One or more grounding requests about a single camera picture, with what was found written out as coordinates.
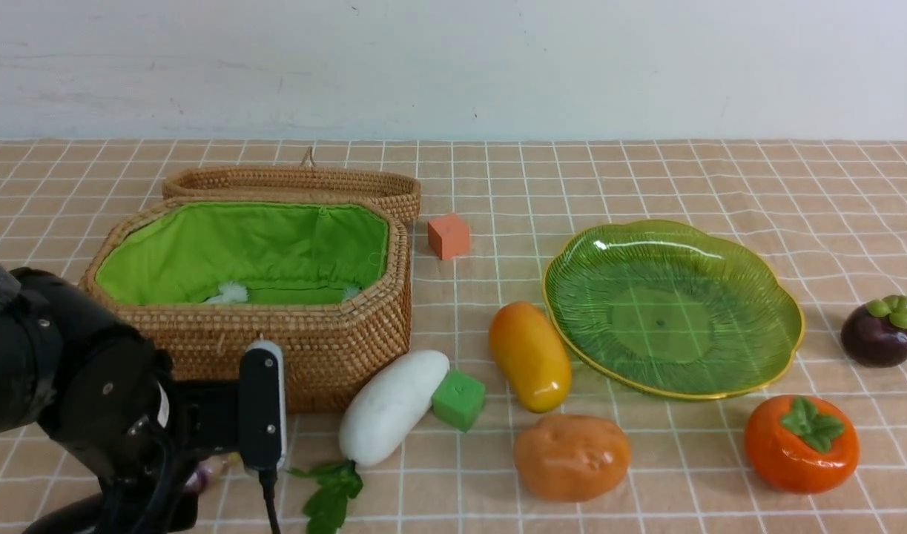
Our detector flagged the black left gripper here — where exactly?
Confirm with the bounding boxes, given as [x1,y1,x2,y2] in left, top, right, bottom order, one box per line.
[90,378,243,534]

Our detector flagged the purple toy eggplant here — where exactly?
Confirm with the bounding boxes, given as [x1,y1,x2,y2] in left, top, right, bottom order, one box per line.
[183,452,240,495]

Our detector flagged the white toy radish green leaves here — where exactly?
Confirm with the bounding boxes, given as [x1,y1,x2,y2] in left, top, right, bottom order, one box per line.
[289,349,450,533]

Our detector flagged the yellow orange toy mango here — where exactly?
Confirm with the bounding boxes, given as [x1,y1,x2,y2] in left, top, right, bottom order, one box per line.
[487,301,573,413]

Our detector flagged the orange brown toy potato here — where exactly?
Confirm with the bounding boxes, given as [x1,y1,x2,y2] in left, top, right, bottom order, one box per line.
[512,413,632,503]

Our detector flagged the orange toy persimmon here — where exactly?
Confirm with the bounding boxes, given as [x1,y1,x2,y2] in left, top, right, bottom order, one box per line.
[744,395,860,495]

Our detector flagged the dark purple toy mangosteen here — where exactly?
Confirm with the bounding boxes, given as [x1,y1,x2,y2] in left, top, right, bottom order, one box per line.
[840,294,907,368]

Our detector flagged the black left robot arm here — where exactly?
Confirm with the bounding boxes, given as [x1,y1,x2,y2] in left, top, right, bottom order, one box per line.
[0,265,237,533]

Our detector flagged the woven wicker basket green lining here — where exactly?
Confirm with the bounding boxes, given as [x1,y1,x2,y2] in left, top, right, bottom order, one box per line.
[79,196,414,415]

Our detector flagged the green foam cube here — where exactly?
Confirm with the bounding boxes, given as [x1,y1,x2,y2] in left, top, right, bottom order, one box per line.
[432,369,486,432]

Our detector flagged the woven wicker basket lid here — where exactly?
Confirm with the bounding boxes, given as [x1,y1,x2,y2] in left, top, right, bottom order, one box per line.
[162,148,420,224]

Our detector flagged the orange foam cube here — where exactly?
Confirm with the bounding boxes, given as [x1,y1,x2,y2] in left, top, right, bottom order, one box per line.
[427,213,471,261]

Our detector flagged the green glass leaf plate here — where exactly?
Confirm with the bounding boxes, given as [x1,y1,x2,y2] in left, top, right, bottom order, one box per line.
[542,220,806,401]

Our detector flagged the black left camera cable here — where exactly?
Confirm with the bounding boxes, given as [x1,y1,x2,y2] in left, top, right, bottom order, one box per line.
[257,467,282,534]

